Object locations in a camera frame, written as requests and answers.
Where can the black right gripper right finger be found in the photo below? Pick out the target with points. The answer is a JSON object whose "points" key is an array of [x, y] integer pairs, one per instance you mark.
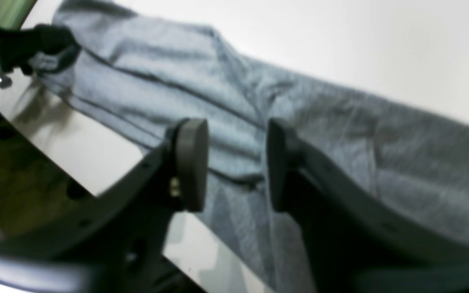
{"points": [[354, 243]]}

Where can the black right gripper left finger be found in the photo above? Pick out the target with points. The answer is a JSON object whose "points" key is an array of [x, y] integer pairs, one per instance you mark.
{"points": [[114, 243]]}

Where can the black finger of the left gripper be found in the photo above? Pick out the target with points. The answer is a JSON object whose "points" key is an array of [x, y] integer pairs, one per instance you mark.
{"points": [[47, 48]]}

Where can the grey t-shirt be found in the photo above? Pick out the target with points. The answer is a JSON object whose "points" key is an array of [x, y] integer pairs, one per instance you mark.
{"points": [[137, 75]]}

